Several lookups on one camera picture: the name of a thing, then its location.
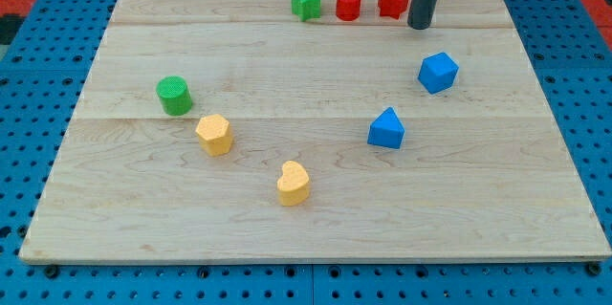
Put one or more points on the red star block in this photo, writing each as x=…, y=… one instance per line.
x=393, y=0

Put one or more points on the green star block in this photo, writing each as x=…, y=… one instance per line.
x=306, y=9

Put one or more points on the yellow heart block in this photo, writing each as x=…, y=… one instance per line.
x=293, y=187

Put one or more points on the blue triangle block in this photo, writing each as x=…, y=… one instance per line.
x=386, y=130

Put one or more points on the light wooden board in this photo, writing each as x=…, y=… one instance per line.
x=482, y=174

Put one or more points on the yellow hexagon block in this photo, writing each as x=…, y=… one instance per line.
x=214, y=134

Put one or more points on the green cylinder block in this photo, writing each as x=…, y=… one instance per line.
x=174, y=96

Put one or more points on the red cylinder block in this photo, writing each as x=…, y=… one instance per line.
x=348, y=10

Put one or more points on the blue cube block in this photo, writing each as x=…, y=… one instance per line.
x=438, y=72

